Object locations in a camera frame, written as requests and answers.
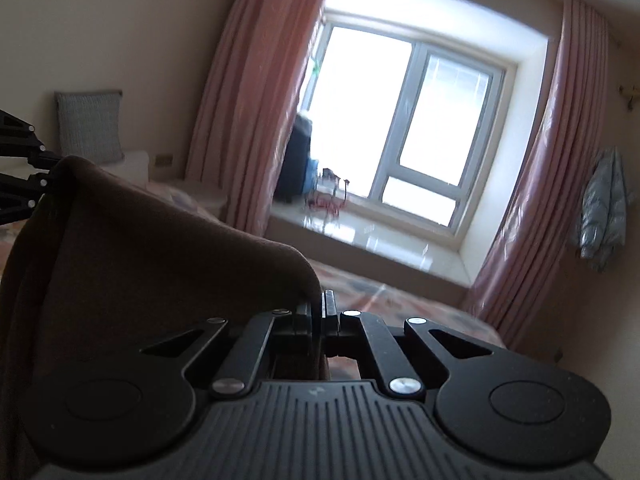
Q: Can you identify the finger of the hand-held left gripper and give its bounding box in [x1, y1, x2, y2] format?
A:
[0, 172, 53, 227]
[0, 107, 62, 170]

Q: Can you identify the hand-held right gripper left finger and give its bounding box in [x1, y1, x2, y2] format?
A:
[140, 304, 322, 401]

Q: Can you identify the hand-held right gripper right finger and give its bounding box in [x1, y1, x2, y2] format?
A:
[322, 290, 507, 401]

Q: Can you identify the brown sweater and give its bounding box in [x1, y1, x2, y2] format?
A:
[0, 155, 331, 480]

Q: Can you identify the grey textured cushion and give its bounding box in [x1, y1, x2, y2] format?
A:
[54, 90, 125, 163]

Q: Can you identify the white window sill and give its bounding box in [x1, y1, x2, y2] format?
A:
[264, 204, 475, 287]

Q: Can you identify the pink grey checked quilt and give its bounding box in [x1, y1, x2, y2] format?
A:
[0, 180, 508, 378]

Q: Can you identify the red metal stand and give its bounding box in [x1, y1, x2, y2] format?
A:
[305, 167, 352, 222]

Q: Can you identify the dark blue suitcase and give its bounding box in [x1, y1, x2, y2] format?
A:
[274, 112, 321, 206]

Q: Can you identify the white bedside table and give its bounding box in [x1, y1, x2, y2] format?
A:
[184, 177, 229, 222]

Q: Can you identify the white framed window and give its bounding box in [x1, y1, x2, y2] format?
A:
[299, 7, 522, 240]

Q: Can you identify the pink curtain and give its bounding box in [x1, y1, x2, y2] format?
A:
[185, 0, 342, 238]
[460, 0, 615, 351]

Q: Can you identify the light blue puffer jacket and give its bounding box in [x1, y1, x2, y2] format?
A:
[579, 146, 629, 272]

